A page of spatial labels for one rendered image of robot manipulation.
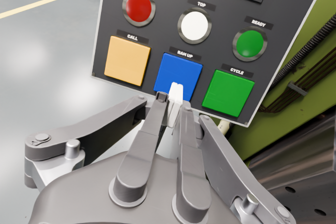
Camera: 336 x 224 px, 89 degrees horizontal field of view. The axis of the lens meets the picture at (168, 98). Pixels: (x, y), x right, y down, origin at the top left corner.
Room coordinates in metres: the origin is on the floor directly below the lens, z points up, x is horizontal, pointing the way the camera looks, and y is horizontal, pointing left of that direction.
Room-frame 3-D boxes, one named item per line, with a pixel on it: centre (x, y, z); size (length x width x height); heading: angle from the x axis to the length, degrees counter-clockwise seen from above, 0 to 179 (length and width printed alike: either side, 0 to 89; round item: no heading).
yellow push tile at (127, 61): (0.24, 0.10, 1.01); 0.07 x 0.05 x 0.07; 91
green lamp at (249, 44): (0.29, -0.10, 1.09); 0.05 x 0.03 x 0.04; 66
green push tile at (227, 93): (0.25, -0.10, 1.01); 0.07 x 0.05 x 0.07; 91
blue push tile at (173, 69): (0.24, 0.00, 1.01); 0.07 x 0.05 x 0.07; 91
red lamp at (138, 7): (0.29, 0.10, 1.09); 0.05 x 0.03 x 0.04; 66
